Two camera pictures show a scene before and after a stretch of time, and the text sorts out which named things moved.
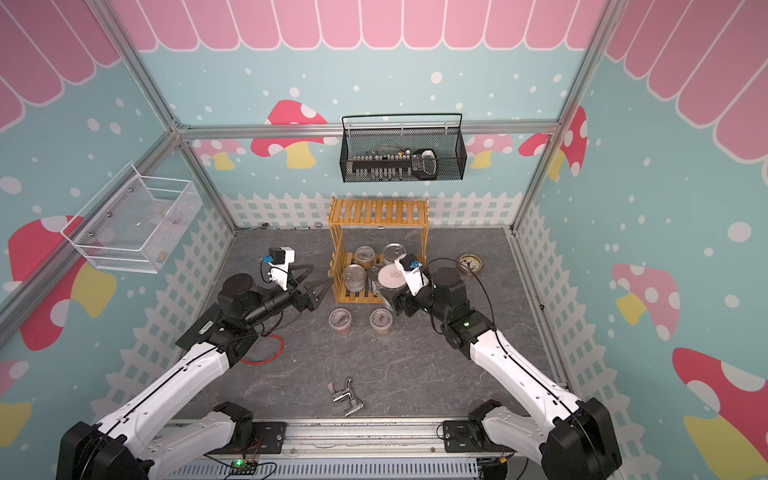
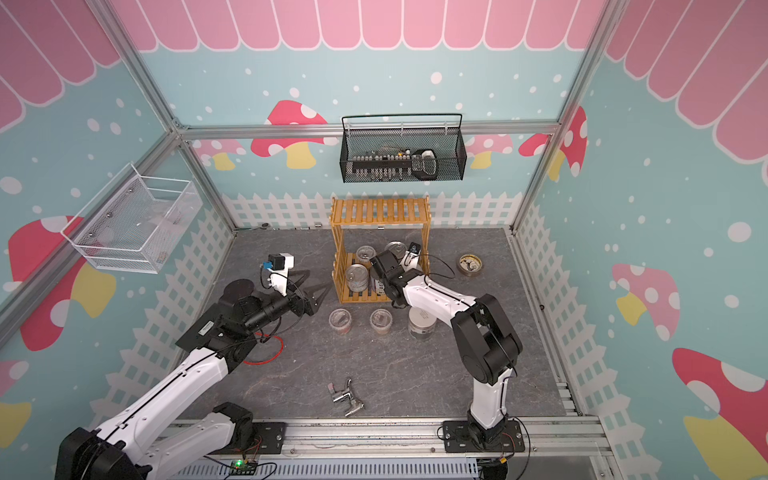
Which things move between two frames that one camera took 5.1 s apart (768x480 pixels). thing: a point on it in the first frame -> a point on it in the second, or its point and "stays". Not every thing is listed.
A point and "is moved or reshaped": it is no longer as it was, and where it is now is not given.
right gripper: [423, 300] -> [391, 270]
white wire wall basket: [134, 221] stays
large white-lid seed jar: [391, 282] is moved or reshaped
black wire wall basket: [401, 154] stays
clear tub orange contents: [381, 320] stays
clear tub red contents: [341, 320] stays
